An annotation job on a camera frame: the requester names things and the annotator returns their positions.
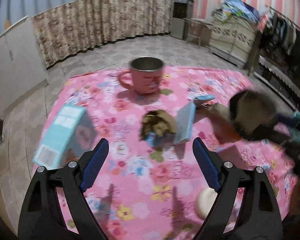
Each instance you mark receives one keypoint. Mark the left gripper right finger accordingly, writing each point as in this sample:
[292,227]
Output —
[259,215]

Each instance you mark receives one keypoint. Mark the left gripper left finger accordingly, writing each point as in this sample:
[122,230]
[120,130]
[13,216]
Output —
[41,216]

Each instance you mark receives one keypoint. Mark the white round foam piece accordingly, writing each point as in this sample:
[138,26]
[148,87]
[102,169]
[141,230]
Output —
[204,202]

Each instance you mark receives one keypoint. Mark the small blue white booklet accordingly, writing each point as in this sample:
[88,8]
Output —
[185,118]

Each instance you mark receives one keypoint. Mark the clothes rack with garments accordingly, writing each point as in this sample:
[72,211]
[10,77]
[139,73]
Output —
[274,57]

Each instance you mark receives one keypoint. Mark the light blue carton box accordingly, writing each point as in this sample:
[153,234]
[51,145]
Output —
[69,136]

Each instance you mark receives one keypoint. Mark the pink floral tablecloth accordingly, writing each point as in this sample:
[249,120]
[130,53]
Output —
[145,191]

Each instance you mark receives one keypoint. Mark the cloth covered furniture pile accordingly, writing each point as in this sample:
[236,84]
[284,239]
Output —
[233,31]

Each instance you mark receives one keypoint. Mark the small wooden stool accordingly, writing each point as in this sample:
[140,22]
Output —
[199,31]

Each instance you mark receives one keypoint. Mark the white cabinet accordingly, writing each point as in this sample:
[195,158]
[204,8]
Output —
[22,70]

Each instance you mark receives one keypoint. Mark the pink metal mug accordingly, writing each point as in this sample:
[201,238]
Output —
[146,73]

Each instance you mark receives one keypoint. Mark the black water dispenser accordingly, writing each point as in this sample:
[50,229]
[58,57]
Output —
[181,13]

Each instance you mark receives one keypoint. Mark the blue floral curtain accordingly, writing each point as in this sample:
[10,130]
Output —
[65,27]

